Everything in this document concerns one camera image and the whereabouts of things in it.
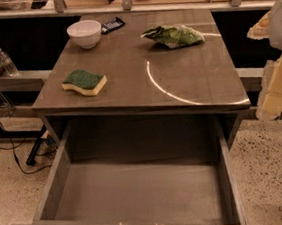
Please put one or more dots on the green jalapeno chip bag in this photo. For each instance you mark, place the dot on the green jalapeno chip bag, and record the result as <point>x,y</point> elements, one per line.
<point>174,36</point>

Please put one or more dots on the black table leg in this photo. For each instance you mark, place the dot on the black table leg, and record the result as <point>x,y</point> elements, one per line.
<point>31,158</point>

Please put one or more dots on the open grey top drawer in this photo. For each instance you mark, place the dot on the open grey top drawer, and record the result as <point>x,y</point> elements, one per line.
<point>141,170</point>

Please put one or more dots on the white ceramic bowl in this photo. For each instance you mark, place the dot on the white ceramic bowl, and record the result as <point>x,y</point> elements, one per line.
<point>85,33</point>

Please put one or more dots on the green and yellow sponge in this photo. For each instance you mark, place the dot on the green and yellow sponge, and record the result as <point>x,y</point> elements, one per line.
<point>85,83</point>

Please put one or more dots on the grey wooden cabinet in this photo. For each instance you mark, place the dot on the grey wooden cabinet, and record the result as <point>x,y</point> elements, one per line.
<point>148,78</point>

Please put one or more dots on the clear plastic water bottle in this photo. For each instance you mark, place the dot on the clear plastic water bottle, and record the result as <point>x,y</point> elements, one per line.
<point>8,64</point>

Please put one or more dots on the grey side shelf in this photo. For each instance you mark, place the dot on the grey side shelf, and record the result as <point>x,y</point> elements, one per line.
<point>30,81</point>

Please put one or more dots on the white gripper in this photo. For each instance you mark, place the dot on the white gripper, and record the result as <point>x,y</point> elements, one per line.
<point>270,97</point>

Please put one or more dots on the black calculator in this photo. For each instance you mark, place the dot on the black calculator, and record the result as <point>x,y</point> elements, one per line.
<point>112,26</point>

